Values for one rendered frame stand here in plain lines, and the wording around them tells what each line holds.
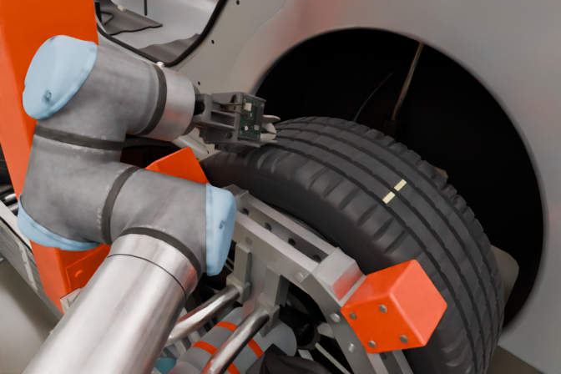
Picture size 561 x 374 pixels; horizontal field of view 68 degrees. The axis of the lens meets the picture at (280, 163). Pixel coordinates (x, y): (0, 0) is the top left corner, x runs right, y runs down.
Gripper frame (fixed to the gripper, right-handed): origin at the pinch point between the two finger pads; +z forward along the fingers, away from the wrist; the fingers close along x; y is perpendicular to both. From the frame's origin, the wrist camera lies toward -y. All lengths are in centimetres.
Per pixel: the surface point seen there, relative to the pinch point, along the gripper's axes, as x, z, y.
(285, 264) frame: -18.7, -8.4, 14.3
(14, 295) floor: -68, 13, -141
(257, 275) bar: -22.1, -6.0, 7.4
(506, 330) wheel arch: -33, 49, 30
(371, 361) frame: -28.7, -2.8, 25.2
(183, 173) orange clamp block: -8.6, -9.9, -8.5
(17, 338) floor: -79, 10, -122
